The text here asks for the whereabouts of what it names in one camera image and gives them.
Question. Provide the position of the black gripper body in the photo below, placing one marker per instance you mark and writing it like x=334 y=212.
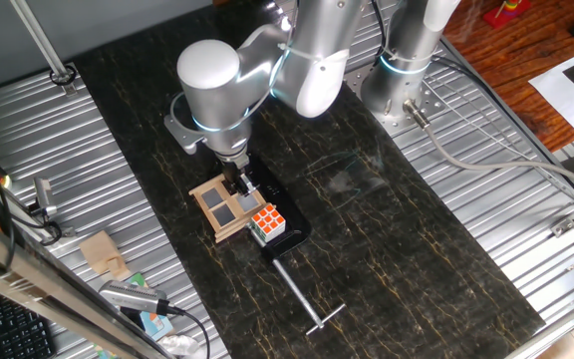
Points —
x=234 y=170

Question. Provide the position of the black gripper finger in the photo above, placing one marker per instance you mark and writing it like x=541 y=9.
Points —
x=252 y=186
x=238 y=187

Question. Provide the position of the orange and white puzzle cube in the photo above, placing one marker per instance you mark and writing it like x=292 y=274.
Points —
x=268 y=222

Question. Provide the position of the black C-clamp with steel screw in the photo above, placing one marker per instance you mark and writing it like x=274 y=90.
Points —
x=287 y=224

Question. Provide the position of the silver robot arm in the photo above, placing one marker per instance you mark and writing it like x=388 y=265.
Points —
x=217 y=90

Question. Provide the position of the wrist camera with silver bracket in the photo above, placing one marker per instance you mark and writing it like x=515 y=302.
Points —
x=182 y=134

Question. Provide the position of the silver depth camera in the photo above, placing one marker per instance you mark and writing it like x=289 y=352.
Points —
x=132 y=296

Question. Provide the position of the beige wooden block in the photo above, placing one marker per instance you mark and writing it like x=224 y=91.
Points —
x=98 y=251

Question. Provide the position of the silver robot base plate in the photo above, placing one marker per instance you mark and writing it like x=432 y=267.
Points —
x=431 y=107

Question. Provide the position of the small grey camera on bracket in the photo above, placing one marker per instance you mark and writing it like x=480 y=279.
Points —
x=44 y=194

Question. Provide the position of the crumpled white plastic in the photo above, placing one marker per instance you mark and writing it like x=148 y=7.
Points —
x=180 y=345

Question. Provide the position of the wooden four-slot tray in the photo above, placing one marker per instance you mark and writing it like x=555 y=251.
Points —
x=206 y=195

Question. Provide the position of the steel frame bar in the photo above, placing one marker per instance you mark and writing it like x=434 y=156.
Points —
x=43 y=294

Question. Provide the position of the aluminium pole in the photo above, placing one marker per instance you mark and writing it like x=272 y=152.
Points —
x=38 y=40

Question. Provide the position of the colourful picture puzzle board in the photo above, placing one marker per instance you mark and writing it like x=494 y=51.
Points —
x=160 y=326

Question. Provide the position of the white paper with black marker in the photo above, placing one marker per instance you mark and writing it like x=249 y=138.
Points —
x=566 y=95

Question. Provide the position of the black keyboard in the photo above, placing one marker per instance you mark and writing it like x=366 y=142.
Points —
x=13 y=329

